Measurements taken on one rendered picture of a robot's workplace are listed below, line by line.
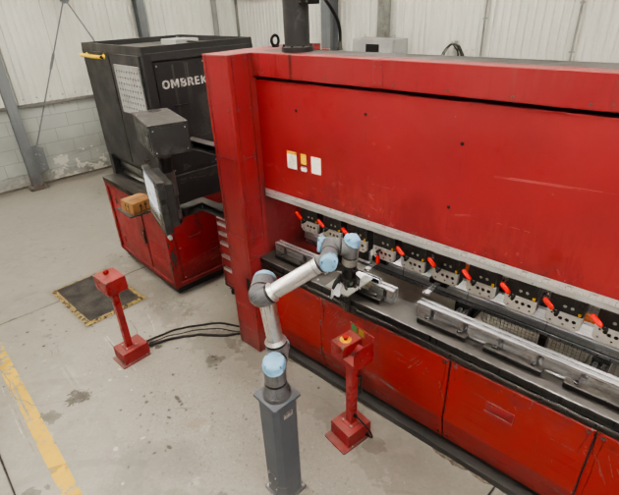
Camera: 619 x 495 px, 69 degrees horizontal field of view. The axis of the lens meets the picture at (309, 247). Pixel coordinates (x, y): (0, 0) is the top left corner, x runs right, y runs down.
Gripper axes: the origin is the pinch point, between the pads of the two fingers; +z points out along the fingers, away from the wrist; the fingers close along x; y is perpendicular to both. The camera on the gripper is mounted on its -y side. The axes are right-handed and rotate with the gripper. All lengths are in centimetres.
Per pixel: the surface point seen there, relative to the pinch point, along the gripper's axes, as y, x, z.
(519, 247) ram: 36, 72, -30
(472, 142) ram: 3, 61, -71
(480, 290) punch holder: 28, 67, 1
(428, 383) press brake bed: 24, 53, 72
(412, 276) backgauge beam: -30, 77, 36
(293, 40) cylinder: -117, 29, -95
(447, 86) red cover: -13, 55, -92
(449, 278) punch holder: 11, 62, 4
